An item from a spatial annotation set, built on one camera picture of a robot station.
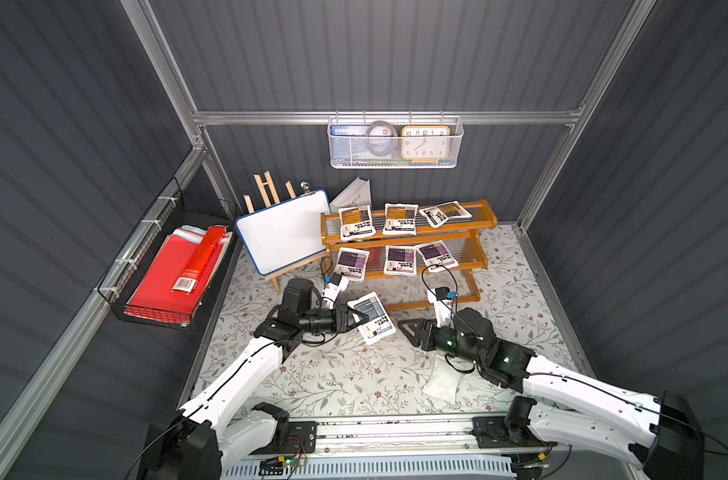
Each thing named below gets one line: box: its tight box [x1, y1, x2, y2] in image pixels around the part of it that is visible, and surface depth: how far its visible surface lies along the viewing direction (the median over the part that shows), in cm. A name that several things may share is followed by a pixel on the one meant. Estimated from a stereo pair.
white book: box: [329, 176, 372, 215], surface depth 98 cm
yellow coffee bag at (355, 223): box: [338, 205, 377, 241], surface depth 81 cm
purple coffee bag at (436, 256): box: [415, 240, 459, 273], surface depth 91 cm
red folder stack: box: [124, 226, 233, 324], surface depth 72 cm
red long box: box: [172, 225, 227, 293], surface depth 74 cm
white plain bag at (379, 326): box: [347, 291, 397, 345], surface depth 76 cm
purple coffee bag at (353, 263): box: [335, 247, 371, 281], surface depth 91 cm
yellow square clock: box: [401, 125, 451, 164], surface depth 90 cm
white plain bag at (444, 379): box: [423, 353, 465, 403], surface depth 82 cm
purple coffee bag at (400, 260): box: [383, 245, 417, 276], surface depth 91 cm
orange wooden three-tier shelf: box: [320, 200, 498, 311], surface depth 91 cm
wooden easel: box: [243, 171, 328, 293], surface depth 91 cm
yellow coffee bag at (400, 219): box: [382, 203, 419, 236], surface depth 82 cm
